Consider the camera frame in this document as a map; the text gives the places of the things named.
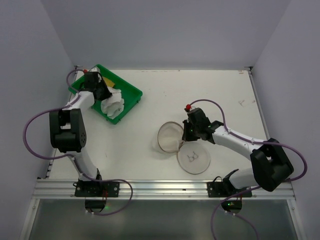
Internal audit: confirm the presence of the yellow bra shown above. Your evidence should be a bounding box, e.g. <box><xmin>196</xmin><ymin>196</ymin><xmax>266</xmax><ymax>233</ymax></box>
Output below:
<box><xmin>103</xmin><ymin>77</ymin><xmax>116</xmax><ymax>88</ymax></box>

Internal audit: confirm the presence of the white bra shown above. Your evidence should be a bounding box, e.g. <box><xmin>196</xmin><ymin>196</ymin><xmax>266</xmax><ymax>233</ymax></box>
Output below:
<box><xmin>100</xmin><ymin>87</ymin><xmax>125</xmax><ymax>120</ymax></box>

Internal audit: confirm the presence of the white round mesh laundry bag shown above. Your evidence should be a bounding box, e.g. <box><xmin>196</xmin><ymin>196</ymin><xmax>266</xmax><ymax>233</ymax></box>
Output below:
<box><xmin>151</xmin><ymin>121</ymin><xmax>211</xmax><ymax>175</ymax></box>

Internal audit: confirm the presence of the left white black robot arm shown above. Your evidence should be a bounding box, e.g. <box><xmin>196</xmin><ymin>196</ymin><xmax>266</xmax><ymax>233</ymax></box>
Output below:
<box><xmin>49</xmin><ymin>70</ymin><xmax>112</xmax><ymax>182</ymax></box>

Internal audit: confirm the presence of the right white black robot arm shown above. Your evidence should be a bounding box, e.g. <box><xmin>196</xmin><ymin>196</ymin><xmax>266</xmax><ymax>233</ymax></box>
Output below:
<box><xmin>182</xmin><ymin>105</ymin><xmax>294</xmax><ymax>196</ymax></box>

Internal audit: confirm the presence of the green plastic tray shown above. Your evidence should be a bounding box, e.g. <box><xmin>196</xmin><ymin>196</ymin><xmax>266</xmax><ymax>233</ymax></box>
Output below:
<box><xmin>68</xmin><ymin>64</ymin><xmax>144</xmax><ymax>125</ymax></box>

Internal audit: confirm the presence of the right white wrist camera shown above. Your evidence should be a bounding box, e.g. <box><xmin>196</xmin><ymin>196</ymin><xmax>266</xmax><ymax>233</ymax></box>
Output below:
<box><xmin>184</xmin><ymin>104</ymin><xmax>197</xmax><ymax>114</ymax></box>

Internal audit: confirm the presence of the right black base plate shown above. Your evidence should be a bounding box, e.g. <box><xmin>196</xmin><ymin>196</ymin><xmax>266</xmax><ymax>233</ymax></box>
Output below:
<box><xmin>206</xmin><ymin>174</ymin><xmax>253</xmax><ymax>198</ymax></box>

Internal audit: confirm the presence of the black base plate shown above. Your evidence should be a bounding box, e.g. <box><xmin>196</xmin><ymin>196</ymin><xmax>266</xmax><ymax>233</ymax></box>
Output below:
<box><xmin>206</xmin><ymin>174</ymin><xmax>253</xmax><ymax>198</ymax></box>
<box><xmin>73</xmin><ymin>180</ymin><xmax>120</xmax><ymax>198</ymax></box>

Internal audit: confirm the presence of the right aluminium table edge rail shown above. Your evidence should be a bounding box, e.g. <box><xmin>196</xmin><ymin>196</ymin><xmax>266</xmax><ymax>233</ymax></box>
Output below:
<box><xmin>243</xmin><ymin>65</ymin><xmax>292</xmax><ymax>181</ymax></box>

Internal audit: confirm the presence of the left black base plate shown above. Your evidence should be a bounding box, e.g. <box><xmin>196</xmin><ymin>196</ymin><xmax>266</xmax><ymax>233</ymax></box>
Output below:
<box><xmin>73</xmin><ymin>180</ymin><xmax>120</xmax><ymax>198</ymax></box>

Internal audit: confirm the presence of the front aluminium mounting rail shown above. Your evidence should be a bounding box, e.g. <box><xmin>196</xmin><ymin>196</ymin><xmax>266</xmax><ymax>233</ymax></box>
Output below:
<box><xmin>32</xmin><ymin>179</ymin><xmax>295</xmax><ymax>200</ymax></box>

